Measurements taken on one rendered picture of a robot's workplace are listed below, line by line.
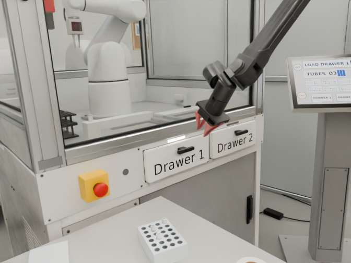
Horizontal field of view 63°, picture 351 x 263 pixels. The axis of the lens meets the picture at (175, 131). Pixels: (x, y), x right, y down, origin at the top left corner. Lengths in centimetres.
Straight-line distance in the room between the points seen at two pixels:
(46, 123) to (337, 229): 161
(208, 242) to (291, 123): 190
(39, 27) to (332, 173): 151
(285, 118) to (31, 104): 212
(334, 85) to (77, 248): 132
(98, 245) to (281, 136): 206
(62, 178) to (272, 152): 212
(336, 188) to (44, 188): 145
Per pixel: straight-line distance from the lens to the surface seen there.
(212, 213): 130
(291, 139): 258
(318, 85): 157
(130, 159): 92
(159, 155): 96
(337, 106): 153
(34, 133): 79
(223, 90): 83
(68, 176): 84
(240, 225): 151
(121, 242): 80
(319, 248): 196
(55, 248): 81
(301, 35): 248
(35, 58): 78
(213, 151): 114
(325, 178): 175
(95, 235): 85
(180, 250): 71
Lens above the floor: 121
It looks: 14 degrees down
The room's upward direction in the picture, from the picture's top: 3 degrees counter-clockwise
